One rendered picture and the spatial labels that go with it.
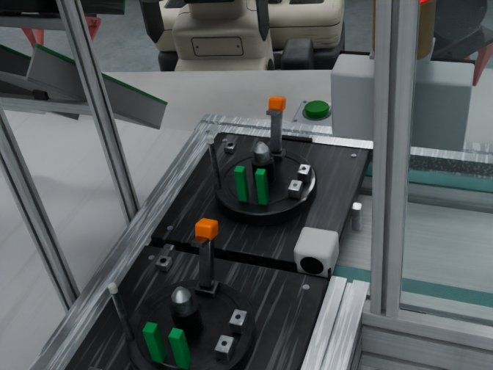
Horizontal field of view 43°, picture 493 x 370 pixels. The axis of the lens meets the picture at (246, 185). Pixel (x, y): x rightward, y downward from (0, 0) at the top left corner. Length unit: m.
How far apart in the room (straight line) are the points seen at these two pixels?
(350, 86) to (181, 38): 1.00
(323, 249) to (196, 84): 0.69
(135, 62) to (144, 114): 2.47
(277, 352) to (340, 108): 0.26
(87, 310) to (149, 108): 0.33
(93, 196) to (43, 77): 0.36
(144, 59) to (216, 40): 1.94
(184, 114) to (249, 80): 0.17
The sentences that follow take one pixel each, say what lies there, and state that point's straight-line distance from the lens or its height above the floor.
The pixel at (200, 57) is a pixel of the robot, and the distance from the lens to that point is 1.56.
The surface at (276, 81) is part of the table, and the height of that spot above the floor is 0.86.
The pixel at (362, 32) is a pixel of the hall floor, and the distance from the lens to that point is 3.44.
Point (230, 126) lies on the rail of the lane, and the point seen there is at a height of 0.96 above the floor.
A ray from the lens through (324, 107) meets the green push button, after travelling 1.02.
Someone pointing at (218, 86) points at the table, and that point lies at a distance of 1.33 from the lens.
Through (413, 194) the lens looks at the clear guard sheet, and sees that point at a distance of 0.61.
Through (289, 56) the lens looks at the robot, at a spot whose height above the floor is 0.75.
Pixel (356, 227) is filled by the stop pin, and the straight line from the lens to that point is 0.86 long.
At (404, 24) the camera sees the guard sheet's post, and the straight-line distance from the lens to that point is 0.50.
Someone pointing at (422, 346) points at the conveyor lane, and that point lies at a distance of 0.75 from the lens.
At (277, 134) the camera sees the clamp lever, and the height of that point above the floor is 1.03.
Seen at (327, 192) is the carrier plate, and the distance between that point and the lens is 0.85.
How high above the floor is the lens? 1.52
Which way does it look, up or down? 39 degrees down
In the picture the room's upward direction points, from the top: 8 degrees counter-clockwise
